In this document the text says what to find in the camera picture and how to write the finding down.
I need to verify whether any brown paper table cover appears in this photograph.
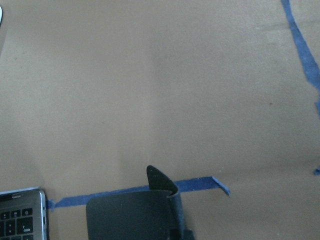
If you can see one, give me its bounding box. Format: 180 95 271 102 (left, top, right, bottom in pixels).
0 0 320 240

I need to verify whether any black mouse pad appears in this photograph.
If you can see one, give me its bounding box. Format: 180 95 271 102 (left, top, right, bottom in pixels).
86 165 195 240

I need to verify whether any white computer mouse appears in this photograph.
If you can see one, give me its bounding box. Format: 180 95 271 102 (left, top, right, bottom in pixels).
0 6 3 25

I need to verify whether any grey laptop computer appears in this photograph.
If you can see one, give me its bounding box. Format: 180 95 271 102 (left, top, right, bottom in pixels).
0 187 49 240

